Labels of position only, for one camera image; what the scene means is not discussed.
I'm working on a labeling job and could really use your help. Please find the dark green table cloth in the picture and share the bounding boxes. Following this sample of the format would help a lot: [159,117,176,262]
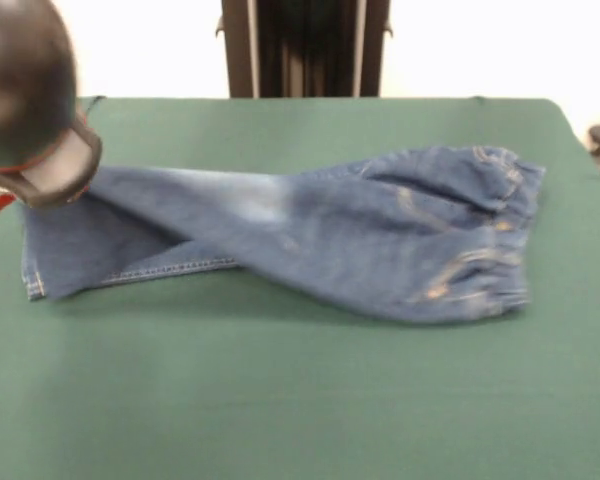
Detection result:
[0,95,600,480]

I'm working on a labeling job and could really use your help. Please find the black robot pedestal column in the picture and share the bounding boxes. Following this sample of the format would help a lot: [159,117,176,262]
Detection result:
[214,0,395,100]

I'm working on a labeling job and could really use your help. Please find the blue denim jeans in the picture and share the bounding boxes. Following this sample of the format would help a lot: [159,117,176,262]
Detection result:
[20,144,549,327]

